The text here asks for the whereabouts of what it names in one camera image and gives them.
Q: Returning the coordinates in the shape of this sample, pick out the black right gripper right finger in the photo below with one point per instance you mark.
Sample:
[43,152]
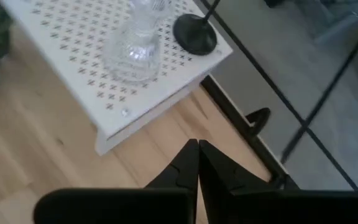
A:
[259,205]

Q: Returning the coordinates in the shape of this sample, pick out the black hook clamp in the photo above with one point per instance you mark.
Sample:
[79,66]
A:
[259,118]

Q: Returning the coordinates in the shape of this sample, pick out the white perforated metal shelf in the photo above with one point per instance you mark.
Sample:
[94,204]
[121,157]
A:
[73,46]

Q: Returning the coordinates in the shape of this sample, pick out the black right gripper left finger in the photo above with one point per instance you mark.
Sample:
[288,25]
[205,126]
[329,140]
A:
[166,202]

